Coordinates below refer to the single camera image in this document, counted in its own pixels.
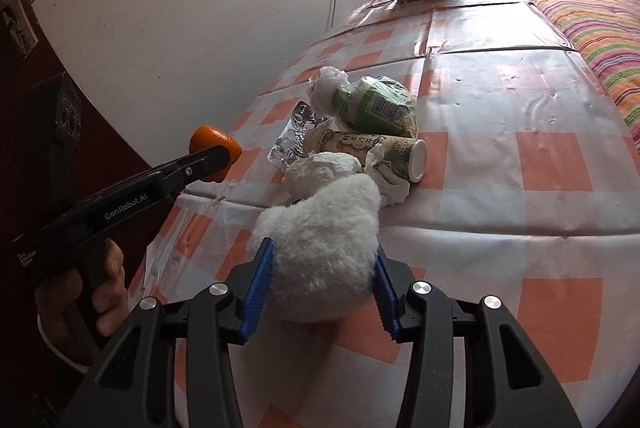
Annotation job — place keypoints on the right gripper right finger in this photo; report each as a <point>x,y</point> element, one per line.
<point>508,383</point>

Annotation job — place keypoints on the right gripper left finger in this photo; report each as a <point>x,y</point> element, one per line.
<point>133,381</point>

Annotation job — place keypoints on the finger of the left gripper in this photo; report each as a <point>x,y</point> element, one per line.
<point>173,177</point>

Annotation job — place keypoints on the orange fruit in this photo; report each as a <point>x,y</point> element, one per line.
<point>224,151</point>

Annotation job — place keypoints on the silver foil wrapper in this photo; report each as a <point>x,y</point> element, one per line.
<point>289,145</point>

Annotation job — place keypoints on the white tissue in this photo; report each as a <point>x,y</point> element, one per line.
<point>305,177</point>

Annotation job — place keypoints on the white fluffy plush toy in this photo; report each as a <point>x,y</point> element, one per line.
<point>324,251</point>

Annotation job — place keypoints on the green bag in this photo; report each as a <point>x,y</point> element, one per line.
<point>372,105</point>

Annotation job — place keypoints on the person left hand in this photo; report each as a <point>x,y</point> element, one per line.
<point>76,314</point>

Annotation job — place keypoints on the dark wooden door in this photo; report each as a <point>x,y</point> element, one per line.
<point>56,147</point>

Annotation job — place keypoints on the checkered orange tablecloth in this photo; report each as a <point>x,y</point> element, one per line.
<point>531,191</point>

